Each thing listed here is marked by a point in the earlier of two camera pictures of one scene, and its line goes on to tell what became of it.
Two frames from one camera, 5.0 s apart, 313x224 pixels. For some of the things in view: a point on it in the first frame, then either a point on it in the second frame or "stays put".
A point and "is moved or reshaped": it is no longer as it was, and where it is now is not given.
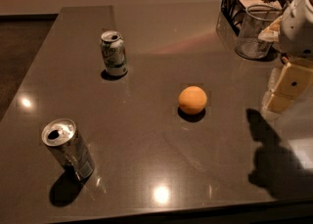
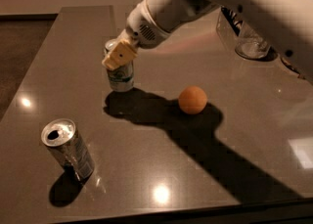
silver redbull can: x=63 y=138 stays put
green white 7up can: x=113 y=53 is moved or reshaped
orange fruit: x=193 y=100 stays put
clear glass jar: x=256 y=17 stays put
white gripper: x=298 y=33 to x=142 y=28
